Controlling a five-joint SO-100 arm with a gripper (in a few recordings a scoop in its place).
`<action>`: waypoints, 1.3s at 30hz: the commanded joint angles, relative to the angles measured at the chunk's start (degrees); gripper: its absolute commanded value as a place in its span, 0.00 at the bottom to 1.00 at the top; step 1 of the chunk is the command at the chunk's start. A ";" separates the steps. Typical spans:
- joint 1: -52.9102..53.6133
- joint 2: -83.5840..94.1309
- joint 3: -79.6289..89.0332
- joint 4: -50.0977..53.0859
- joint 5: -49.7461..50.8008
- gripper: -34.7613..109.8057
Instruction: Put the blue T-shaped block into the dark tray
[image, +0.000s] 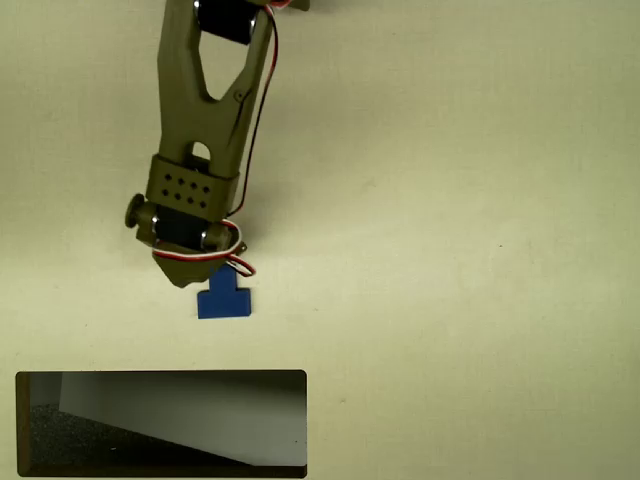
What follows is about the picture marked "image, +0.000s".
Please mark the blue T-shaped block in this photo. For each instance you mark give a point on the blue T-shaped block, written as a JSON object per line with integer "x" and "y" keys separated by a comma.
{"x": 225, "y": 302}

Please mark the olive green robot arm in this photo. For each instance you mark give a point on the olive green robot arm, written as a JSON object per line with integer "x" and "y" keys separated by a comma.
{"x": 185, "y": 115}

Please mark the rectangular dark bin opening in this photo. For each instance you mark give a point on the rectangular dark bin opening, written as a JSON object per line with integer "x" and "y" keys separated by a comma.
{"x": 150, "y": 450}

